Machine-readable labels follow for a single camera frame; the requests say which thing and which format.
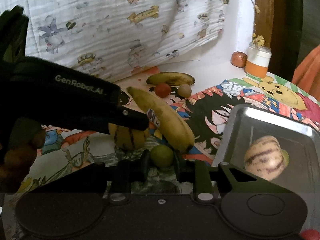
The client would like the green grape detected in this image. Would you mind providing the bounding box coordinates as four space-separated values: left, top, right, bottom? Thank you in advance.
150 145 174 168

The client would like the striped pepino melon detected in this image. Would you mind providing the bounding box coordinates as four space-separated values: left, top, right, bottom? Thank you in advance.
244 135 289 181
108 124 150 151

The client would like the large yellow stickered banana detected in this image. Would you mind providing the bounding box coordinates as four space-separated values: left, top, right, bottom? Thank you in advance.
127 86 195 154

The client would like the red cherry tomato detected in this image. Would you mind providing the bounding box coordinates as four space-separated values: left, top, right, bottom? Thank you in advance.
154 83 171 98

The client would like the small dark spotted banana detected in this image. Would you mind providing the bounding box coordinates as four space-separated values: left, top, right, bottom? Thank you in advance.
146 72 195 86

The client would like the colourful cartoon drawing mat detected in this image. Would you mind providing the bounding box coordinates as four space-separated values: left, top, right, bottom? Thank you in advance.
2 65 320 240

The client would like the small beige round fruit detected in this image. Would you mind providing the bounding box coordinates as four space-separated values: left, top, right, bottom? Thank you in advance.
177 84 192 98

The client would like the metal tray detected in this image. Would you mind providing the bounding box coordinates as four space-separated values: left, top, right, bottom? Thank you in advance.
213 105 319 193

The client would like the white cartoon printed cloth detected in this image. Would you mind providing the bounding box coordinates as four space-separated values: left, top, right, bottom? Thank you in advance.
1 0 229 81

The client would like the orange white flower jar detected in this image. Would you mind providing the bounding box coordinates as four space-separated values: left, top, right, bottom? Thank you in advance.
245 42 272 78

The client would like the yellow flower sprig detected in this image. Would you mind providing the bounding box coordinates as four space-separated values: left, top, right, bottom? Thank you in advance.
251 1 265 47

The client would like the brown wooden post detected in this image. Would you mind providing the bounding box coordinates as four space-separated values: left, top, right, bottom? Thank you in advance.
254 0 274 47

